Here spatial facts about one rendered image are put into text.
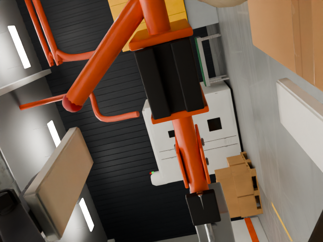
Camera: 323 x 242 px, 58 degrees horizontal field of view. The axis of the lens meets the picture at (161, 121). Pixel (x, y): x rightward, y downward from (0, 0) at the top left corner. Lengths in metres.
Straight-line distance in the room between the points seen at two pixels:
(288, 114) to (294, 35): 0.18
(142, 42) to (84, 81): 0.08
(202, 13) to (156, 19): 7.29
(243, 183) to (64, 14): 8.18
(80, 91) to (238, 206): 7.24
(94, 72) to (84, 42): 10.90
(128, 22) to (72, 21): 11.00
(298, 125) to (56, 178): 0.13
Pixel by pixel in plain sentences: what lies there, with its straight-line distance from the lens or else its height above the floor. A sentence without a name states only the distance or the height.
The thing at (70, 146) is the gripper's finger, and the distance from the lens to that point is 0.18.
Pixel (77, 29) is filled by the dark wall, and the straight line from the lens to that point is 11.21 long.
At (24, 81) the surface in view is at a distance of 9.94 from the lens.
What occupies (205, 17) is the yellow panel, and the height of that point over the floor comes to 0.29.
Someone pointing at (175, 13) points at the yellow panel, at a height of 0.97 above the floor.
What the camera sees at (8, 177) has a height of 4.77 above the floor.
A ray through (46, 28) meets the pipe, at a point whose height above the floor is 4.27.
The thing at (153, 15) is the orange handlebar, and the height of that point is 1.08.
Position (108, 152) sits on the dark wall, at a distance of 12.18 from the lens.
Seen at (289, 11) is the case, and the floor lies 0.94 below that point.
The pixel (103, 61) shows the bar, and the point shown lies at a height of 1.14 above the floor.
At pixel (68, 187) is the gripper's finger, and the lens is 0.17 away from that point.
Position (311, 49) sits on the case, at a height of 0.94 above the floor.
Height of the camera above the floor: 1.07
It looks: 7 degrees up
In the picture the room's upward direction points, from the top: 103 degrees counter-clockwise
